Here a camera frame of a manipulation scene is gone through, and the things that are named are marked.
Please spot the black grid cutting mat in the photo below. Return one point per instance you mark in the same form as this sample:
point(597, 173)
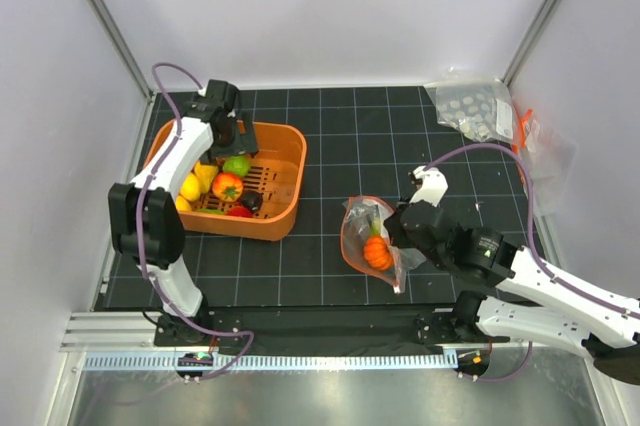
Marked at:
point(360, 140)

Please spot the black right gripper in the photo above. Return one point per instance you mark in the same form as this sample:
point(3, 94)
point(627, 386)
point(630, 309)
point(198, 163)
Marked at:
point(395, 229)

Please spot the green toy lime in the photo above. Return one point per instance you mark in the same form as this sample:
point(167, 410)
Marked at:
point(237, 165)

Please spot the bag of white pieces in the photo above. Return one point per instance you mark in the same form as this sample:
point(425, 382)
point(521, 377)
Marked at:
point(478, 106)

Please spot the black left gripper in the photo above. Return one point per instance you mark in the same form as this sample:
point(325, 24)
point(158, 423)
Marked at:
point(244, 143)

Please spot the white slotted cable duct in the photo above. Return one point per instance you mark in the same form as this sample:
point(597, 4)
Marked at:
point(182, 361)

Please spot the orange toy persimmon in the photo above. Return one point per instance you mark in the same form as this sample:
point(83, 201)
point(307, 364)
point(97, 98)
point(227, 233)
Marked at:
point(227, 187)

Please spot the green toy apple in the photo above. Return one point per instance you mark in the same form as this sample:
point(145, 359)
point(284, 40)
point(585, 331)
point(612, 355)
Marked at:
point(378, 227)

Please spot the yellow toy pear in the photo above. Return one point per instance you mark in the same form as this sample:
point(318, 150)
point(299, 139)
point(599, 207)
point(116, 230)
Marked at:
point(205, 174)

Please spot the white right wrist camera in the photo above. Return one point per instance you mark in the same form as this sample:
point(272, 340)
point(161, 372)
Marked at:
point(430, 185)

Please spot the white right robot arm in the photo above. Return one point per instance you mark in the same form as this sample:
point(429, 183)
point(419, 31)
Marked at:
point(517, 295)

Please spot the spare clear orange-zip bags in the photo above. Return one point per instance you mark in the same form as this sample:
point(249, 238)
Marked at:
point(548, 158)

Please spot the green toy pepper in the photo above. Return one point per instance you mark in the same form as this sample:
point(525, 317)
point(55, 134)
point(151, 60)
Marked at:
point(210, 211)

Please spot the clear orange-zip bag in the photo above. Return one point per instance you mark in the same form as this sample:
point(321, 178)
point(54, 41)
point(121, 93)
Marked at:
point(356, 228)

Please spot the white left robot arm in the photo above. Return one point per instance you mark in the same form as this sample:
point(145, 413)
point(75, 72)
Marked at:
point(145, 223)

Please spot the red toy tomato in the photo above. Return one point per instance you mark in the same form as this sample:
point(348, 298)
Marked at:
point(239, 211)

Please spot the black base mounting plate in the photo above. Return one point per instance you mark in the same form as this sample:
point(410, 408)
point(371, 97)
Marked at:
point(347, 331)

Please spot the dark purple toy fruit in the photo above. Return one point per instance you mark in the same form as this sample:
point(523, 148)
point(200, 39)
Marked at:
point(252, 200)

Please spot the orange plastic basket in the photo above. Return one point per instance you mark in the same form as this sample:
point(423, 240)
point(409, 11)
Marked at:
point(276, 172)

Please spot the yellow toy mango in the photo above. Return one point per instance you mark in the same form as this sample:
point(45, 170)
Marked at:
point(182, 204)

